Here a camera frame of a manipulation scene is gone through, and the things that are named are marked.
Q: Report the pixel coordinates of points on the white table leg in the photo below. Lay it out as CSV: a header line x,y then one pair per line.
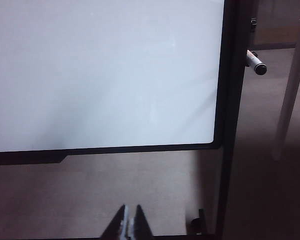
x,y
290,95

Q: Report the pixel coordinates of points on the black clip on stand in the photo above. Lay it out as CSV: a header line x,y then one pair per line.
x,y
253,25

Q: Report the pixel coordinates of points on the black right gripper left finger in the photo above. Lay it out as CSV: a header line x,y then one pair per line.
x,y
115,230

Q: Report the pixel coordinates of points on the black caster wheel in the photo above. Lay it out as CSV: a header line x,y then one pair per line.
x,y
197,223

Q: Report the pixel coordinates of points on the white marker pen black cap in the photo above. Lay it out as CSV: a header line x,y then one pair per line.
x,y
255,61

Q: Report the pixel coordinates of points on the white whiteboard with black frame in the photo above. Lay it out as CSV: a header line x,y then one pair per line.
x,y
102,75

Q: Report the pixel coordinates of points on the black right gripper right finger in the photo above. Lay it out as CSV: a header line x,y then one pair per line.
x,y
141,227

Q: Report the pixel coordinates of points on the black whiteboard stand frame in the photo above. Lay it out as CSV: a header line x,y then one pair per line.
x,y
235,125

